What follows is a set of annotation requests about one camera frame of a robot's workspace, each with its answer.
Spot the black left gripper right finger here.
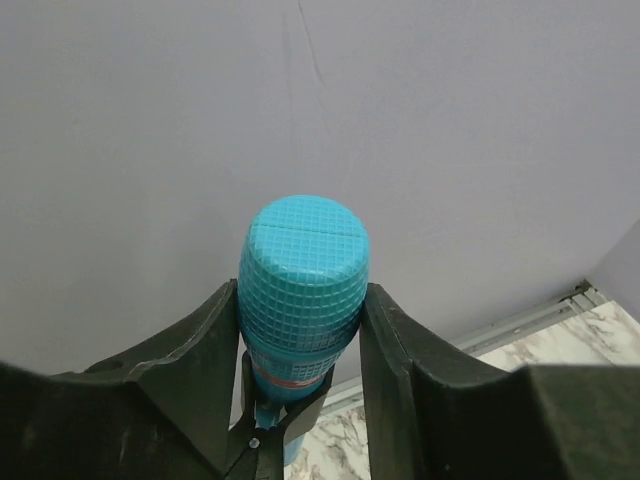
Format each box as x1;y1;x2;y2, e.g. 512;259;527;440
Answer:
359;284;639;479

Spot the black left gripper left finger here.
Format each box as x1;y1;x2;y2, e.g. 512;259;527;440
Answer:
1;281;239;479

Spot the black stand with blue mic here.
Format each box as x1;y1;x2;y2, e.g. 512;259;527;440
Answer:
224;353;334;479

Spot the blue handheld microphone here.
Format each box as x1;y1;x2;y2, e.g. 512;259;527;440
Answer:
236;193;372;469

